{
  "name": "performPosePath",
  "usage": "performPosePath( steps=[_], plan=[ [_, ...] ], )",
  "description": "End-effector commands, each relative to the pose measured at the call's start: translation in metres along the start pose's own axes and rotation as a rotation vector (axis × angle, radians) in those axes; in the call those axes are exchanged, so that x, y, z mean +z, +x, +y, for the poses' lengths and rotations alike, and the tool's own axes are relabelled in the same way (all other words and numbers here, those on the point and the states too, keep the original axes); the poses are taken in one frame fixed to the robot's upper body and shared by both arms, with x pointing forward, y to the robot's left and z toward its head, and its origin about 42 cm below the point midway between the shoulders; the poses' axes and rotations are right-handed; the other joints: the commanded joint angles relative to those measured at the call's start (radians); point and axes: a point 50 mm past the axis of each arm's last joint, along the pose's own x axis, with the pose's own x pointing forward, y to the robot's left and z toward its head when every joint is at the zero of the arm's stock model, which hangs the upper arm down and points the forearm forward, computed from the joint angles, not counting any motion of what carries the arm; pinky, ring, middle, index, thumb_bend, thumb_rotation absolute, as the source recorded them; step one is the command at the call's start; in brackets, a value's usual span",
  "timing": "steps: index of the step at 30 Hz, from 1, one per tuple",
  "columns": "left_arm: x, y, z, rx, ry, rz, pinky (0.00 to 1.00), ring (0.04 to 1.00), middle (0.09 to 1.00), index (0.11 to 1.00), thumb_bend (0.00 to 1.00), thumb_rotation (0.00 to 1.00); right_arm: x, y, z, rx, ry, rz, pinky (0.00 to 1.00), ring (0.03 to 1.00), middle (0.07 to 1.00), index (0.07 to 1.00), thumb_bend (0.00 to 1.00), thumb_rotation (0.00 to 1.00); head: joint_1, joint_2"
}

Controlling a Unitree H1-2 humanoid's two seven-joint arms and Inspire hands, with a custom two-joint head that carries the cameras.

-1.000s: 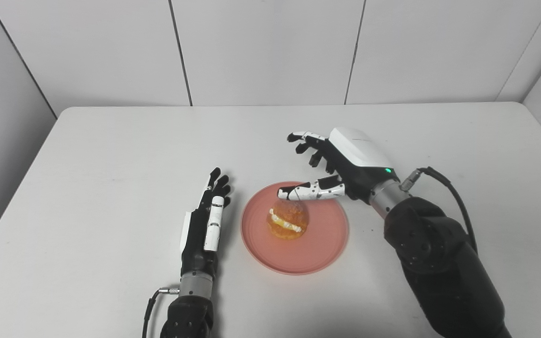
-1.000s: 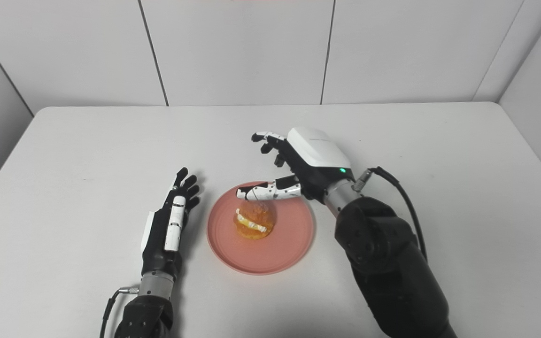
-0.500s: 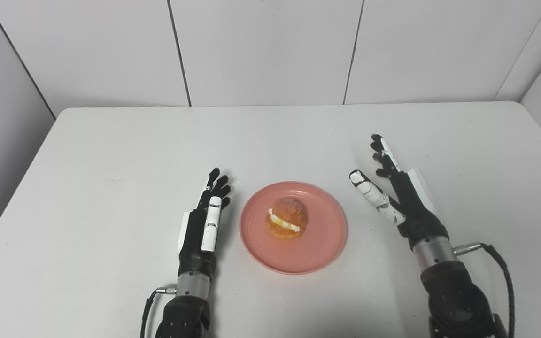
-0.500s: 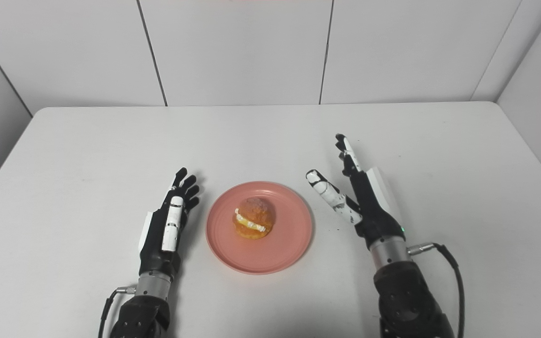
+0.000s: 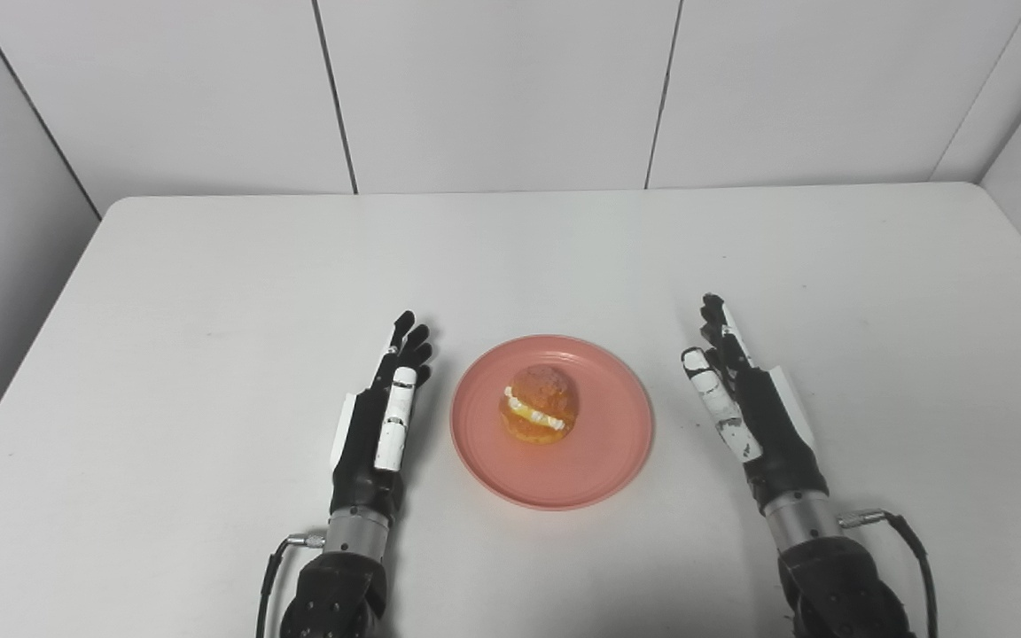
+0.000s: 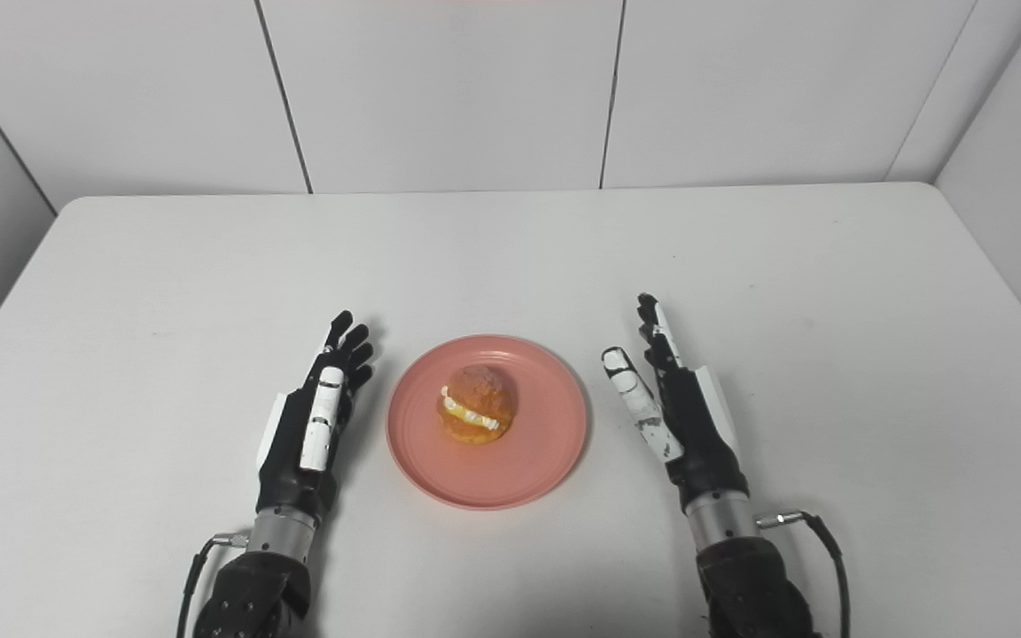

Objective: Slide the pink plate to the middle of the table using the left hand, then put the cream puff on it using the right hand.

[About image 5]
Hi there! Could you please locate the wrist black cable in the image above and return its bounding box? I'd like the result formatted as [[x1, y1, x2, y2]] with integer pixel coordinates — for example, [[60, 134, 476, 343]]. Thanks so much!
[[838, 509, 939, 638], [255, 532, 327, 638]]

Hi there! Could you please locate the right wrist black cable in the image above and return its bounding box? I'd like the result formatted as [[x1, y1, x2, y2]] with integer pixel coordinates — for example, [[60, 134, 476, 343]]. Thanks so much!
[[838, 509, 939, 638]]

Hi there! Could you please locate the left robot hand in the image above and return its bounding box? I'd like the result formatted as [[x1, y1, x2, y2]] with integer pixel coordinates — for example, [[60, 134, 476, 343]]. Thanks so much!
[[330, 310, 433, 530]]

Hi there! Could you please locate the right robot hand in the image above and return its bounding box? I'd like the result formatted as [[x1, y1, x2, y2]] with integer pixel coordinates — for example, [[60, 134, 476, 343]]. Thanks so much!
[[681, 293, 830, 517]]

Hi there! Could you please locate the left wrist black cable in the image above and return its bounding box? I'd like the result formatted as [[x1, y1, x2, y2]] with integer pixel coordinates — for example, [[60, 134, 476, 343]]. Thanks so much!
[[255, 532, 327, 638]]

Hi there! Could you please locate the cream puff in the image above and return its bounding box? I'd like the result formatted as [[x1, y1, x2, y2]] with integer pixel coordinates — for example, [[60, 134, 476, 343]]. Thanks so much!
[[499, 364, 580, 446]]

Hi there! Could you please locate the pink plate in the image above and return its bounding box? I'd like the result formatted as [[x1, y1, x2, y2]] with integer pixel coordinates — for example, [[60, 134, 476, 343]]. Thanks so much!
[[449, 334, 655, 512]]

